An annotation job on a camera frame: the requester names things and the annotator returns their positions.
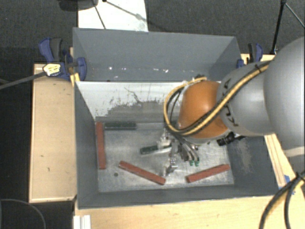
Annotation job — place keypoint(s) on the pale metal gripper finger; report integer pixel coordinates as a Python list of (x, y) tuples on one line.
[(165, 145), (173, 164)]

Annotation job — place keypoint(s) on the dark green flat block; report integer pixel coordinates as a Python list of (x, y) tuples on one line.
[(120, 125), (148, 149)]

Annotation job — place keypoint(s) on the red-brown flat block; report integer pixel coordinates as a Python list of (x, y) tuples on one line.
[(101, 147), (143, 173), (208, 173)]

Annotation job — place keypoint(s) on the grey metal bin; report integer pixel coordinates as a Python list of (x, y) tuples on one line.
[(143, 56)]

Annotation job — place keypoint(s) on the pale wood flat board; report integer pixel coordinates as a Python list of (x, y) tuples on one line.
[(52, 137)]

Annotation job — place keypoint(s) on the black cylinder on white bracket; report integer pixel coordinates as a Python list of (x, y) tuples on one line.
[(225, 141)]

